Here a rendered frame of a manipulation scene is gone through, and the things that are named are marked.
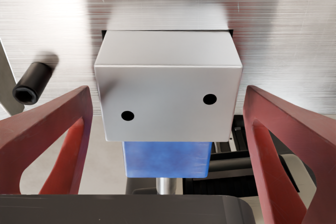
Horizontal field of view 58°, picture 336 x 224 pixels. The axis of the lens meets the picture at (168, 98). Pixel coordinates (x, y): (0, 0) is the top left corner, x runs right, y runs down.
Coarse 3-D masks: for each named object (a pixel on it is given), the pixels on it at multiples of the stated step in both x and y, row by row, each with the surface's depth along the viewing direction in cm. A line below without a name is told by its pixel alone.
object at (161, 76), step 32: (128, 32) 12; (160, 32) 12; (192, 32) 12; (224, 32) 12; (96, 64) 10; (128, 64) 10; (160, 64) 10; (192, 64) 10; (224, 64) 10; (128, 96) 11; (160, 96) 11; (192, 96) 11; (224, 96) 11; (128, 128) 12; (160, 128) 12; (192, 128) 12; (224, 128) 12; (128, 160) 15; (160, 160) 15; (192, 160) 15; (160, 192) 18
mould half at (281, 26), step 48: (0, 0) 11; (48, 0) 11; (96, 0) 11; (144, 0) 11; (192, 0) 11; (240, 0) 11; (288, 0) 11; (48, 48) 13; (96, 48) 13; (240, 48) 13; (288, 48) 13; (48, 96) 14; (96, 96) 14; (240, 96) 14; (288, 96) 14
